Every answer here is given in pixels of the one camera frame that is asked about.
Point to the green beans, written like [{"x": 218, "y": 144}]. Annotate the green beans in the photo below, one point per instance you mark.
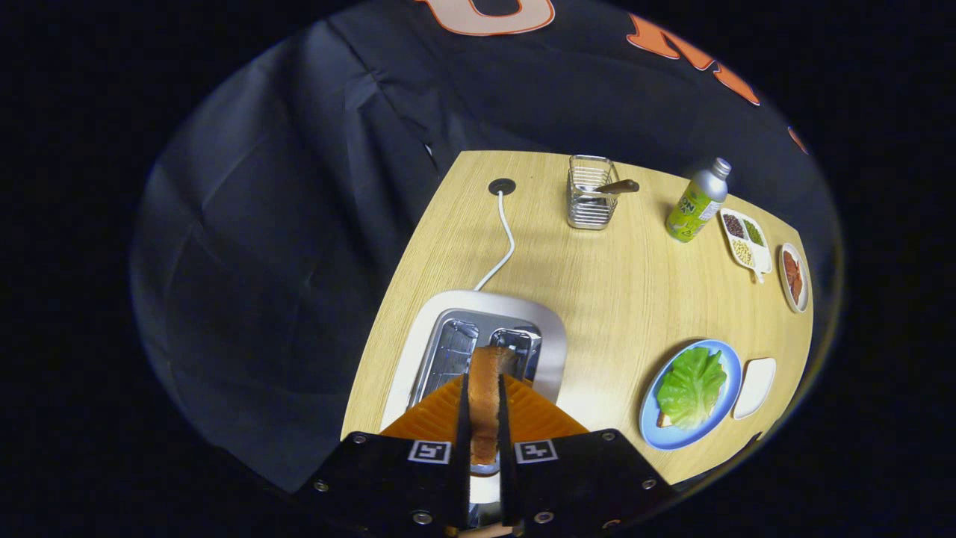
[{"x": 754, "y": 232}]

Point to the toasted bread slice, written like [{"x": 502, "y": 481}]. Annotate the toasted bread slice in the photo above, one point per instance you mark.
[{"x": 485, "y": 403}]

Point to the yellow soybeans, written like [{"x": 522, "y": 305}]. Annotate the yellow soybeans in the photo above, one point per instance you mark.
[{"x": 742, "y": 253}]

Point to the brown meat piece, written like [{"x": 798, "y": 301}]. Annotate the brown meat piece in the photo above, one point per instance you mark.
[
  {"x": 790, "y": 264},
  {"x": 796, "y": 290}
]

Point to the blue plate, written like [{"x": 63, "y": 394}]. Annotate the blue plate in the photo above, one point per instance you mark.
[{"x": 672, "y": 441}]

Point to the dark red beans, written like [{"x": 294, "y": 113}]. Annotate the dark red beans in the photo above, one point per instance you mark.
[{"x": 733, "y": 226}]

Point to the green metal bottle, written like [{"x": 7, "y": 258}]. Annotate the green metal bottle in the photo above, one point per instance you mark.
[{"x": 691, "y": 213}]

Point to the white toaster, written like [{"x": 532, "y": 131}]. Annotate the white toaster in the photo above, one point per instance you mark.
[{"x": 538, "y": 314}]

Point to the small white square plate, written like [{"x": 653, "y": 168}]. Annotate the small white square plate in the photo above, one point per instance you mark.
[{"x": 754, "y": 388}]

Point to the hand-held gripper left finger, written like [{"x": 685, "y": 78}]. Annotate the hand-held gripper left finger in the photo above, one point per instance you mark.
[{"x": 464, "y": 478}]

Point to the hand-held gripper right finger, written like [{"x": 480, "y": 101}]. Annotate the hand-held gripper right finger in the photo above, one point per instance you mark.
[{"x": 506, "y": 478}]

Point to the white oval plate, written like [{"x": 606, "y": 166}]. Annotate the white oval plate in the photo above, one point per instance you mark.
[{"x": 806, "y": 291}]

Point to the green lettuce leaf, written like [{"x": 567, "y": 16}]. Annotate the green lettuce leaf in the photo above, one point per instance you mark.
[{"x": 691, "y": 388}]

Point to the white divided dish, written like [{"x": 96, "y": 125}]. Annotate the white divided dish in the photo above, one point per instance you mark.
[{"x": 760, "y": 258}]

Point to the white bread slice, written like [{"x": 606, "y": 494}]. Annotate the white bread slice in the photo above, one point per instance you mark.
[{"x": 663, "y": 421}]

